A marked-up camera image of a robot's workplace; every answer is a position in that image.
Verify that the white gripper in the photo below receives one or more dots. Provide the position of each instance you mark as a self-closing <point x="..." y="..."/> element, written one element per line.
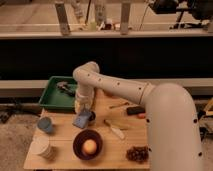
<point x="83" y="102"/>

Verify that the blue sponge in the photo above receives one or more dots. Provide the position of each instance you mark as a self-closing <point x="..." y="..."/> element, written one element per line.
<point x="82" y="120"/>

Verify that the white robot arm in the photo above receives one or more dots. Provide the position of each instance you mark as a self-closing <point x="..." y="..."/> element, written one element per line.
<point x="173" y="135"/>

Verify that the small metal cup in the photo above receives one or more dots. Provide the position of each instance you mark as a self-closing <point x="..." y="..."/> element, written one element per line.
<point x="92" y="118"/>

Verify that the blue plastic cup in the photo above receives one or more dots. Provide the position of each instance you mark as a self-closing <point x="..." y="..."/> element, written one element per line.
<point x="45" y="125"/>

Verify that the white ribbed cup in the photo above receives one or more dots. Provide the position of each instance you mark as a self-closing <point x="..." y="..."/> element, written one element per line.
<point x="41" y="146"/>

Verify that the grey tool in tray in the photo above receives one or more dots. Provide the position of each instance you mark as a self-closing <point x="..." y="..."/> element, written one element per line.
<point x="64" y="87"/>

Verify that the green plastic tray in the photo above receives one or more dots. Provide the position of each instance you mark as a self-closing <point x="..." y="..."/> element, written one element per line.
<point x="55" y="99"/>

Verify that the dark brown bowl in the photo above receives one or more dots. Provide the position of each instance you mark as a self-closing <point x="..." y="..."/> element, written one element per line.
<point x="81" y="138"/>

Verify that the orange ball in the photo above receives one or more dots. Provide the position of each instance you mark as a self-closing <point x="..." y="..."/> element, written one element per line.
<point x="89" y="147"/>

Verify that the black rectangular block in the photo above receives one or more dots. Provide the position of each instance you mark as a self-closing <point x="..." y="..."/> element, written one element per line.
<point x="135" y="110"/>

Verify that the wooden spatula stick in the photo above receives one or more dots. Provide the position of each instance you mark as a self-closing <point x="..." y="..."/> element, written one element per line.
<point x="116" y="124"/>

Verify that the bunch of dark grapes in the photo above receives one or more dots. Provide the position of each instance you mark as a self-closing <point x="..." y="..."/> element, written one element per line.
<point x="137" y="154"/>

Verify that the black camera on stand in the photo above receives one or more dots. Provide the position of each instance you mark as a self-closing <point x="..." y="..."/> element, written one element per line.
<point x="199" y="9"/>

